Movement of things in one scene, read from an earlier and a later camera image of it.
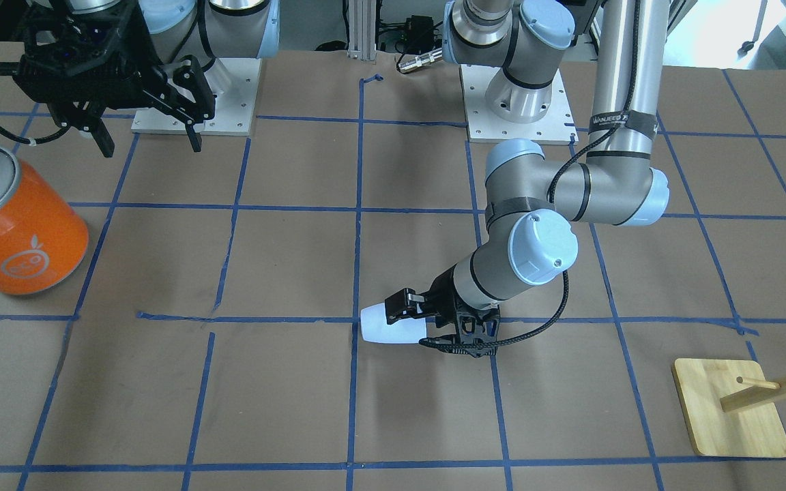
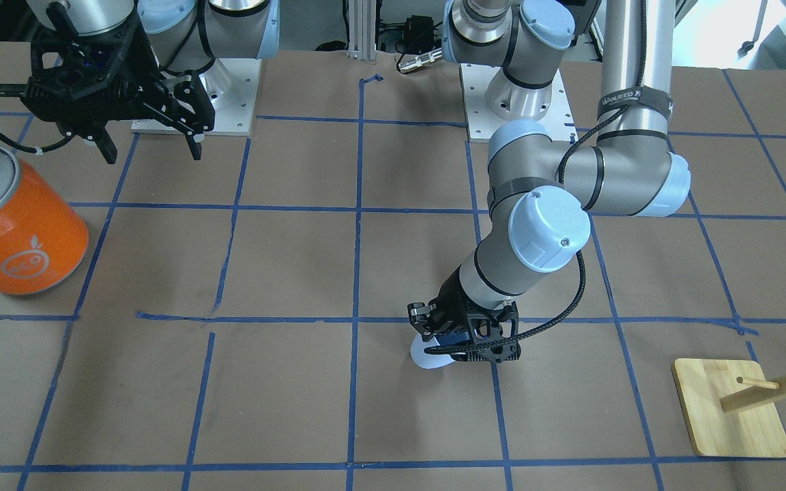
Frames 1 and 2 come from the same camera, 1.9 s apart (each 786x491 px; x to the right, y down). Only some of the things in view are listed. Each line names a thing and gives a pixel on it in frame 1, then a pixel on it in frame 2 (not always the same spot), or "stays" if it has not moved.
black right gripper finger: x=95 y=125 stays
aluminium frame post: x=361 y=21 stays
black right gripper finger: x=190 y=76 stays
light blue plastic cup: x=376 y=329 to x=430 y=361
